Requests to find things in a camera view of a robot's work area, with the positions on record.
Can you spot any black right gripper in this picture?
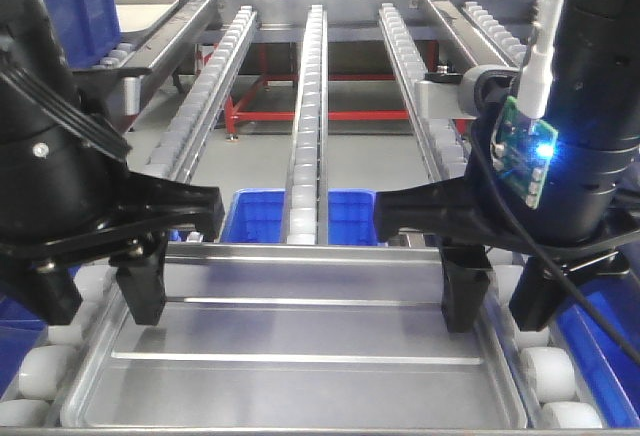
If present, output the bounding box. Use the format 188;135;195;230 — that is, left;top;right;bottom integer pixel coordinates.
374;68;631;333

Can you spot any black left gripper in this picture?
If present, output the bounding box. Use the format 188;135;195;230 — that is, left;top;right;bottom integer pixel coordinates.
0;63;225;327

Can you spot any silver ribbed metal tray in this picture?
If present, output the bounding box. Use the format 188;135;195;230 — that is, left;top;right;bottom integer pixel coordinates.
61;243;528;433

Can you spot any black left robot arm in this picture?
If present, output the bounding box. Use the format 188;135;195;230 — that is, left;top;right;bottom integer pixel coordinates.
1;0;224;325

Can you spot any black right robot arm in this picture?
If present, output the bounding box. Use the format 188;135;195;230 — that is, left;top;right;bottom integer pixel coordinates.
373;0;639;333

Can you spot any left steel shelf divider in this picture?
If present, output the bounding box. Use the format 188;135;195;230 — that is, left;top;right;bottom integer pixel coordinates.
110;0;215;132

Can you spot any blue bin lower left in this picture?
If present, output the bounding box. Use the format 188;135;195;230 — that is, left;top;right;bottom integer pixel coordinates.
1;293;46;394

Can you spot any green circuit board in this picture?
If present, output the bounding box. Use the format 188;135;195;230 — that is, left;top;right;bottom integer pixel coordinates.
491;95;558;210

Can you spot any blue bin lower right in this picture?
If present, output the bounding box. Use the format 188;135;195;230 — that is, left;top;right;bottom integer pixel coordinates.
555;276;639;428

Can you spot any blue bin below centre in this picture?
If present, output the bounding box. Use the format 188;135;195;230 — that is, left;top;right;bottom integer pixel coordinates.
220;188;379;246

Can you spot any blue bin upper left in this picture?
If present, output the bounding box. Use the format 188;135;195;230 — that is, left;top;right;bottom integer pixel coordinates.
44;0;121;69

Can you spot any black cable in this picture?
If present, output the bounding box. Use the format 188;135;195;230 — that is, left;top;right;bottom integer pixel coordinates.
467;75;640;372

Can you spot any right white roller rail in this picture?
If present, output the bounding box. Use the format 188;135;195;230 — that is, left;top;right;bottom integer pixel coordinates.
380;3;606;430

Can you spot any white roller rail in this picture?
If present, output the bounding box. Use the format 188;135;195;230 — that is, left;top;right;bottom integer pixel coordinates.
380;3;606;430
281;5;329;245
1;6;257;428

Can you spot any left white roller rail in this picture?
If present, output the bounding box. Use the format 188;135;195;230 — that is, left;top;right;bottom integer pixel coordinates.
1;6;257;428

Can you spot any white usb cable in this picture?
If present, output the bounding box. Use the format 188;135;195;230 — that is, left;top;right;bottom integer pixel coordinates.
515;0;576;120

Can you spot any middle white roller rail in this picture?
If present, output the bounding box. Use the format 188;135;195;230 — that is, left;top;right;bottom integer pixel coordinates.
281;5;329;245

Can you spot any far left roller rail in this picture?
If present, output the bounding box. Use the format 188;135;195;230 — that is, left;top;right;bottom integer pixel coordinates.
99;43;134;68

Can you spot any far right roller rail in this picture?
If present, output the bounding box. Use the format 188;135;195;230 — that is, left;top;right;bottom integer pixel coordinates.
462;1;527;66

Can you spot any red metal cart frame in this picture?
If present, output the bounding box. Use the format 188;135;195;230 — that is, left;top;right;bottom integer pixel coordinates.
194;41;451;142

